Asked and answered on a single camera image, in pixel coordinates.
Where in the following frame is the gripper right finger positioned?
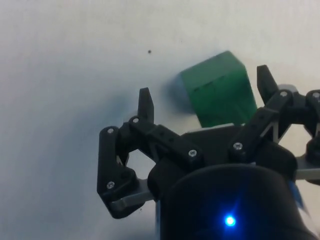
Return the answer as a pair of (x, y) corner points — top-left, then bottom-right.
(226, 64), (320, 181)

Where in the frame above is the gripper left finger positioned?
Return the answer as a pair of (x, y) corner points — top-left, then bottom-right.
(96, 87), (204, 220)

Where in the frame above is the green cube block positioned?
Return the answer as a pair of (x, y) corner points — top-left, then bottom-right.
(177, 50), (258, 129)

